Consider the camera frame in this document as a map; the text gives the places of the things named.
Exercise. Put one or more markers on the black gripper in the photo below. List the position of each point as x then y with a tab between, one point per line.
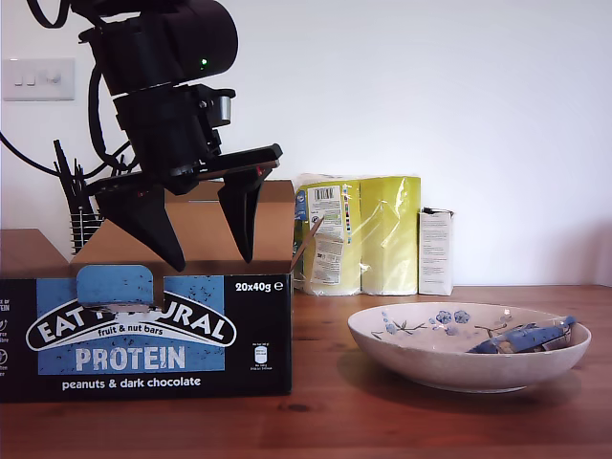
162	138

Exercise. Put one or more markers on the blue protein snackbar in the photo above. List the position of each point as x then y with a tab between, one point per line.
521	337

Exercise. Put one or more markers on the black blue snackbar carton box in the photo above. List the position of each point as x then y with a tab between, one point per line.
143	344

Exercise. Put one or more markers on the small white carton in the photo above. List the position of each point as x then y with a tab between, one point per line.
435	258

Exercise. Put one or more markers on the white ceramic plate blue flowers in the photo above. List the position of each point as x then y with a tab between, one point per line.
430	368

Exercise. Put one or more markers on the black thin stick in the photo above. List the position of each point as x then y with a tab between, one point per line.
61	184
79	179
61	158

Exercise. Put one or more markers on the yellow paper towel pack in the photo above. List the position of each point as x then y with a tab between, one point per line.
382	239

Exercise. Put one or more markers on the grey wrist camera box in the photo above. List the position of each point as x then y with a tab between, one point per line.
224	109

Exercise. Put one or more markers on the white wall light switch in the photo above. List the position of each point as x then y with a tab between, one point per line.
62	91

